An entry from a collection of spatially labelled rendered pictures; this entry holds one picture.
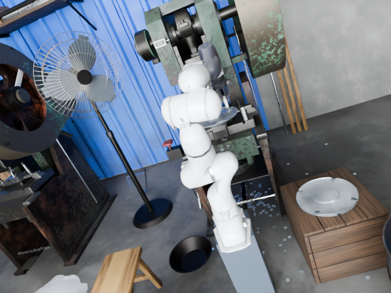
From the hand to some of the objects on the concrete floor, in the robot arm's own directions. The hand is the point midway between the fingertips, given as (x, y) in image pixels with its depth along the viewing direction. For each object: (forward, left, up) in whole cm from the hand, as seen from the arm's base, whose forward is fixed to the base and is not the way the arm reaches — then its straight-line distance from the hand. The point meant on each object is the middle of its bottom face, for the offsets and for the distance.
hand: (226, 102), depth 157 cm
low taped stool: (-47, +87, -90) cm, 134 cm away
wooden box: (-37, -32, -90) cm, 102 cm away
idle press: (+78, +177, -90) cm, 213 cm away
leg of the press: (+38, -20, -90) cm, 100 cm away
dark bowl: (-19, +53, -90) cm, 106 cm away
